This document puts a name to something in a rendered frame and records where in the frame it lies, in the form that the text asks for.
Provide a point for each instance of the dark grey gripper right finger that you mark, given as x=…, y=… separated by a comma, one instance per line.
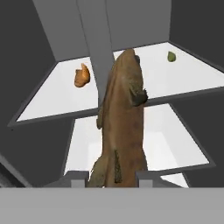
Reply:
x=148, y=177

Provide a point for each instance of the small green food piece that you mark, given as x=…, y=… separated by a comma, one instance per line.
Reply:
x=171, y=56

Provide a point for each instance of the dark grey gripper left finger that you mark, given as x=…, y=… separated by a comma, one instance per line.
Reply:
x=76, y=178

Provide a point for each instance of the orange food piece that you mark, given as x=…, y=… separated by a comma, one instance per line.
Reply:
x=81, y=76

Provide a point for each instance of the brown frozen fish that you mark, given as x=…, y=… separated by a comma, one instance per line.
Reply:
x=122, y=122

